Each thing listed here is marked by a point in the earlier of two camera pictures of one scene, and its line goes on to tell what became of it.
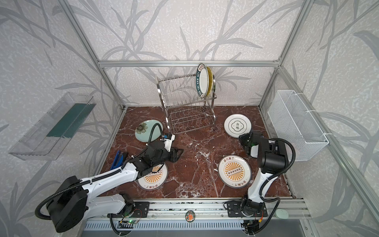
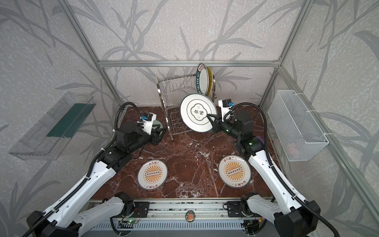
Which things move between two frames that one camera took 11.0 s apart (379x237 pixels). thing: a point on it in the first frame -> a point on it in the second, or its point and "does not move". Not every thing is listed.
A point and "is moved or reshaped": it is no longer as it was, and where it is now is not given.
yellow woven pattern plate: [210, 81] does not move
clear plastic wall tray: [46, 139] does not move
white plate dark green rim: [202, 80] does not move
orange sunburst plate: [235, 171] does not move
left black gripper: [171, 154] -> [156, 135]
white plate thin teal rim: [236, 125] is moved or reshaped
